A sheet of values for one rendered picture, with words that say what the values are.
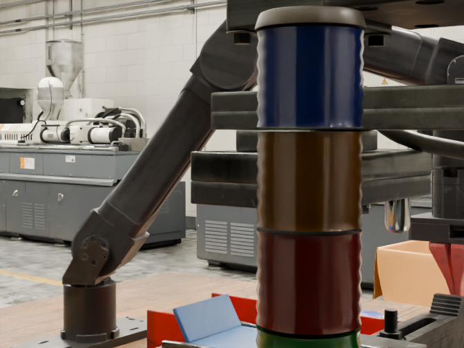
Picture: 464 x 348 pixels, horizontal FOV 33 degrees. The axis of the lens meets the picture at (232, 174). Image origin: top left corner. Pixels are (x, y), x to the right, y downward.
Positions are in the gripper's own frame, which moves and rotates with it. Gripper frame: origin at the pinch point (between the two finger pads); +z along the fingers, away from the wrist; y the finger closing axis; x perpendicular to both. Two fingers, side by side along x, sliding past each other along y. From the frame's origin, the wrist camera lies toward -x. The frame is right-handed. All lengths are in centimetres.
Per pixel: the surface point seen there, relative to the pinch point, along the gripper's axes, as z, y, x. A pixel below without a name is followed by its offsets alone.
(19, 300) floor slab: 92, 408, -261
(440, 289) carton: 36, 74, -180
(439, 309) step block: -0.7, -1.6, 9.7
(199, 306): -4.4, 8.6, 35.3
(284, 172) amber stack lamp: -17, -18, 63
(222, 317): -3.1, 8.0, 33.1
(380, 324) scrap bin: 1.5, 4.4, 10.6
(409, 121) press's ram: -19.0, -11.8, 40.0
